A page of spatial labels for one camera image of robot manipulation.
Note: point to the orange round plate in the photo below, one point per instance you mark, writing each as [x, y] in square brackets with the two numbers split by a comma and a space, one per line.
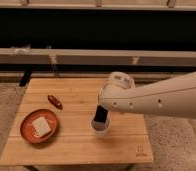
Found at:
[27, 129]

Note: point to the red chili pepper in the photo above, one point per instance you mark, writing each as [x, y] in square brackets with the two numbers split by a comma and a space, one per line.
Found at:
[55, 102]

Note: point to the white horizontal rail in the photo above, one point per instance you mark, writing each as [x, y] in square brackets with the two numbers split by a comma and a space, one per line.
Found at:
[97, 57]

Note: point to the wooden table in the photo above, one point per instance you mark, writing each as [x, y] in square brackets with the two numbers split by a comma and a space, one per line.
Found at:
[75, 142]

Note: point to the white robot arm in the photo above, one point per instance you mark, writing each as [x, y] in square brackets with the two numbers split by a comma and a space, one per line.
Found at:
[175, 97]

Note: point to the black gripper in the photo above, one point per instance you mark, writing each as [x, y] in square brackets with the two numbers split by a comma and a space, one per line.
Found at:
[101, 114]

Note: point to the white ceramic cup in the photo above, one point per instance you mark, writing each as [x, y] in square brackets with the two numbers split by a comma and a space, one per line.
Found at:
[100, 128]

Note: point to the white sponge block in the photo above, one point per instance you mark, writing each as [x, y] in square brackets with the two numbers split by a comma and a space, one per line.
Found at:
[41, 126]

